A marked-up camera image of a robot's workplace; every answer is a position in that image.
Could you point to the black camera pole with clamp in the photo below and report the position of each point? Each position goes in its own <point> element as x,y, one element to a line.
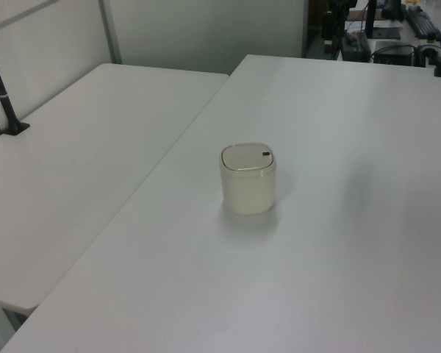
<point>3,99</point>

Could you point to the dark green case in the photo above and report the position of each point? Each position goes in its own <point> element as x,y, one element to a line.
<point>354,47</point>

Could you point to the white paper sheet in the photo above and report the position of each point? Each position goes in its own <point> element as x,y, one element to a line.
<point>386,26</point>

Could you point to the black electronics box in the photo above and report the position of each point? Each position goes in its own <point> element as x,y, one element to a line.
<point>394,52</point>

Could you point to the black keyboard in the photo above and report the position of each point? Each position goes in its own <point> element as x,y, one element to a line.
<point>424,24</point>

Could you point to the cream trash bin lid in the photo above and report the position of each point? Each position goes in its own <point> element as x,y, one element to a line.
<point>244,157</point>

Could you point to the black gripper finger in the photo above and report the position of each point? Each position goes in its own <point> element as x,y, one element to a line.
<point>326,46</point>
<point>331,46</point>

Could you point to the black monitor stand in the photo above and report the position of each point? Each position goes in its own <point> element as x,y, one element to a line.
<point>370,18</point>

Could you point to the cream plastic trash bin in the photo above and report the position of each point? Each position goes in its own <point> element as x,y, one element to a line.
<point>248,193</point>

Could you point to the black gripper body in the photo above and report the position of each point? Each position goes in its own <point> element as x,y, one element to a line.
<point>328,25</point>

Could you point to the grey partition frame post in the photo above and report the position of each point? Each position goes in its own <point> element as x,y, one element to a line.
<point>111,29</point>

